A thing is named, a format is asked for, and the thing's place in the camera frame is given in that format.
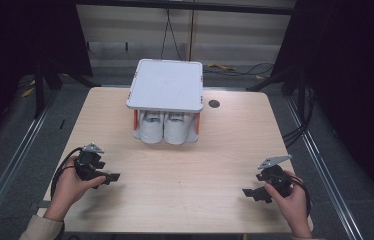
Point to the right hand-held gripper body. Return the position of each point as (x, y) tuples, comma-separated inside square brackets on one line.
[(280, 178)]

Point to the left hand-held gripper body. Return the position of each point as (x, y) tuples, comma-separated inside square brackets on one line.
[(86, 166)]

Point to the white sneaker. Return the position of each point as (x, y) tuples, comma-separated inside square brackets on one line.
[(151, 130), (176, 131)]

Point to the white two-tier shoe rack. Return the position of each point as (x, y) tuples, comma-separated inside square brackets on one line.
[(166, 85)]

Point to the person's left hand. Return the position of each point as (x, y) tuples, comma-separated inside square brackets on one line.
[(70, 190)]

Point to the person's right hand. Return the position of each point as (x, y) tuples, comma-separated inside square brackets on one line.
[(296, 206)]

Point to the black round table grommet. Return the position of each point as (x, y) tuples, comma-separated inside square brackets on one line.
[(214, 103)]

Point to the black stand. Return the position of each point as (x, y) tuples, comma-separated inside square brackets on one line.
[(39, 90)]

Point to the yellow tape strip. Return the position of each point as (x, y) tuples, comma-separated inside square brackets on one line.
[(27, 92), (221, 66)]

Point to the metal floor rail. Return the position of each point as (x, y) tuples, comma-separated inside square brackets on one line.
[(11, 166), (325, 173)]

